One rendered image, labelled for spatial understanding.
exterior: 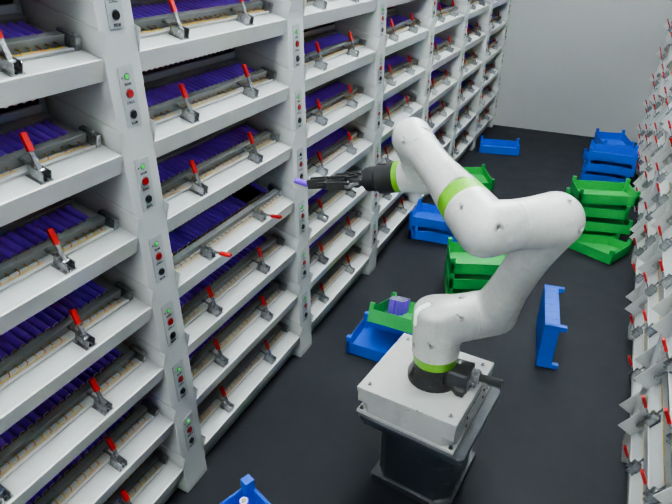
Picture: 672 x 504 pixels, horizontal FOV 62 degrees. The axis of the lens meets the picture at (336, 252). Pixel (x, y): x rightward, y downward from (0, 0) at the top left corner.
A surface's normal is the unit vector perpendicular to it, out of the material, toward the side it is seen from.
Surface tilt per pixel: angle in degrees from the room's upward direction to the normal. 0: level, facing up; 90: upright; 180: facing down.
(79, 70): 107
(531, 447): 0
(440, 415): 2
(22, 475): 17
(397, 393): 2
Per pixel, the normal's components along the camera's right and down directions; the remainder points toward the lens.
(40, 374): 0.26, -0.77
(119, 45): 0.90, 0.22
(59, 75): 0.86, 0.46
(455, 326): 0.29, 0.40
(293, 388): 0.00, -0.87
